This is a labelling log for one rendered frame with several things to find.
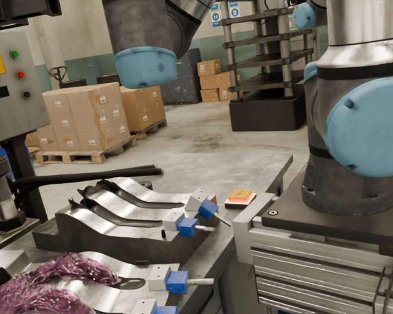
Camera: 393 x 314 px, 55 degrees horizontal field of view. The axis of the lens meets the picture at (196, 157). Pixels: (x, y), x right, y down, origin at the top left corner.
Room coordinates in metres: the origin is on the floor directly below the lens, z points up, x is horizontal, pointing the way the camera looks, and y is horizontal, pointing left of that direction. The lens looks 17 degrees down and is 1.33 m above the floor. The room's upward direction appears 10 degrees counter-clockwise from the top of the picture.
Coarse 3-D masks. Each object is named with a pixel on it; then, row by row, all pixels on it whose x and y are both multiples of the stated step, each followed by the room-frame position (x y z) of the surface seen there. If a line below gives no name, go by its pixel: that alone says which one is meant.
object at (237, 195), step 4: (232, 192) 1.13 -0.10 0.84; (236, 192) 1.12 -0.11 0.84; (240, 192) 1.12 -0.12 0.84; (244, 192) 1.11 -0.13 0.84; (248, 192) 1.11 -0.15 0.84; (228, 196) 1.10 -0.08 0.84; (232, 196) 1.10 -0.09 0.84; (236, 196) 1.09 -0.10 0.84; (240, 196) 1.09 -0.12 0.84; (244, 196) 1.08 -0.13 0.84; (248, 196) 1.09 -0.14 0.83; (228, 200) 1.10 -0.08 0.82; (232, 200) 1.09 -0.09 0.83; (236, 200) 1.08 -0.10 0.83; (240, 200) 1.08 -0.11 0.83; (244, 200) 1.07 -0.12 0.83
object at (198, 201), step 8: (200, 192) 0.95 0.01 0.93; (192, 200) 0.93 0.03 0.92; (200, 200) 0.92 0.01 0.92; (208, 200) 0.95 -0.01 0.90; (184, 208) 0.94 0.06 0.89; (192, 208) 0.93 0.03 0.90; (200, 208) 0.92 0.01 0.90; (208, 208) 0.92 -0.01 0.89; (216, 208) 0.93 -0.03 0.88; (208, 216) 0.91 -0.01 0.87; (216, 216) 0.92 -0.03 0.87
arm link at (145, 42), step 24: (120, 0) 0.46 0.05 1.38; (144, 0) 0.46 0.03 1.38; (120, 24) 0.46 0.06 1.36; (144, 24) 0.46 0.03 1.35; (168, 24) 0.49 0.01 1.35; (120, 48) 0.47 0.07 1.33; (144, 48) 0.46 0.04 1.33; (168, 48) 0.48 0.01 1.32; (120, 72) 0.48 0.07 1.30; (144, 72) 0.46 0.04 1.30; (168, 72) 0.47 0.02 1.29
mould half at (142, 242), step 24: (96, 192) 1.08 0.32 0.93; (144, 192) 1.11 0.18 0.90; (72, 216) 0.94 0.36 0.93; (96, 216) 0.96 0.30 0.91; (144, 216) 0.96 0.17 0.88; (192, 216) 0.90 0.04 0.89; (48, 240) 1.00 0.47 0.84; (72, 240) 0.95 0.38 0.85; (96, 240) 0.91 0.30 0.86; (120, 240) 0.86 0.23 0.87; (144, 240) 0.83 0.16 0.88; (168, 240) 0.79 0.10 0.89; (192, 240) 0.87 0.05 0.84
